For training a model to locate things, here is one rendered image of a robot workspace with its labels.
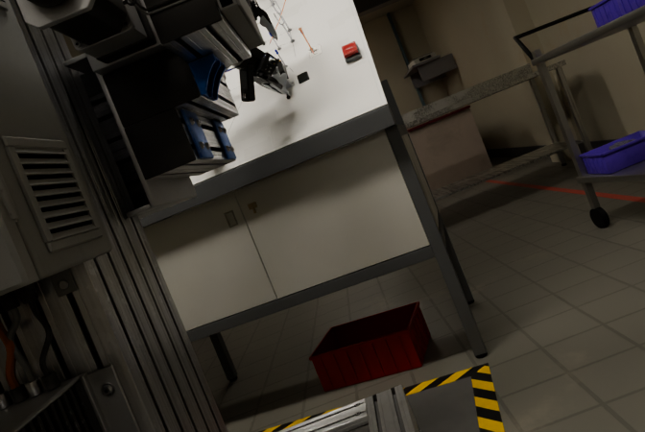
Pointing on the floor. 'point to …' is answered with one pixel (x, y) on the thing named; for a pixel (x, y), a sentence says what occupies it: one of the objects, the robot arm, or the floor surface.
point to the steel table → (492, 94)
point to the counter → (449, 148)
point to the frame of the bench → (440, 246)
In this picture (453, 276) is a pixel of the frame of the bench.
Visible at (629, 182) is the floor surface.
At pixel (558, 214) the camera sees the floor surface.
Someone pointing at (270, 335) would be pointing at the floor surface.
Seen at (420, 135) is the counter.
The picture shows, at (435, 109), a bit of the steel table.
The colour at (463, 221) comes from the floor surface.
